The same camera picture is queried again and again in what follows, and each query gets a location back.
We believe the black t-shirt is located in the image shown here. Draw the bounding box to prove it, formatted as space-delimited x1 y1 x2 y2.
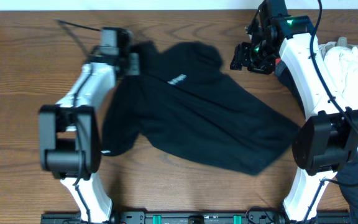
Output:
102 42 299 175

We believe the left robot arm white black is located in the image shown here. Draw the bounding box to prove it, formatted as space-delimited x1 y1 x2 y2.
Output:
39 46 139 223

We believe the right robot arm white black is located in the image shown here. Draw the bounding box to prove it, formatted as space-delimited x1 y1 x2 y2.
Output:
231 12 358 223

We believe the dark garment with red trim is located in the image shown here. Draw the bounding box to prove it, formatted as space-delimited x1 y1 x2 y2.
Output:
273 58 358 224

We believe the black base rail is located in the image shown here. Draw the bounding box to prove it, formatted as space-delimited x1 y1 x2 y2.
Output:
40 209 351 224

